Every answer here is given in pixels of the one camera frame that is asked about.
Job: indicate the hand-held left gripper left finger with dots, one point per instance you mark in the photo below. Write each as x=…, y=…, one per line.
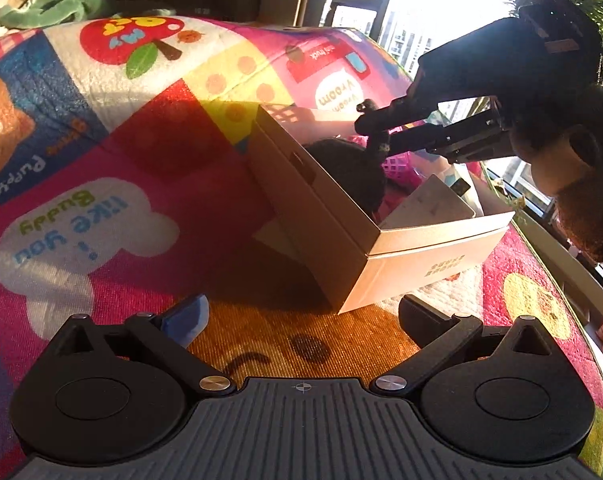
x=186, y=320

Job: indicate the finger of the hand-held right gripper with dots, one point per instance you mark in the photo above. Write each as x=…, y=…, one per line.
x=391, y=112
x=456, y=137

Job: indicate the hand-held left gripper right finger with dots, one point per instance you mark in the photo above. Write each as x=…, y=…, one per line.
x=421, y=317

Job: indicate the pink plastic basket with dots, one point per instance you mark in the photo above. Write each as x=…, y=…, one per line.
x=399, y=167

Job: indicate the grey plush animal toy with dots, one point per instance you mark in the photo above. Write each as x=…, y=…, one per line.
x=341, y=175

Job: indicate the pink cardboard box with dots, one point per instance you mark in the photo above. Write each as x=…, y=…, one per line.
x=321, y=220

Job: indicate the person's right hand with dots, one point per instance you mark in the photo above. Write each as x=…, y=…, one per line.
x=581, y=170

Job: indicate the colourful cartoon play mat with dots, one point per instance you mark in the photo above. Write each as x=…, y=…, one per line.
x=106, y=160

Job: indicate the black window frame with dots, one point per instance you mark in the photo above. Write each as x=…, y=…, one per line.
x=339, y=10

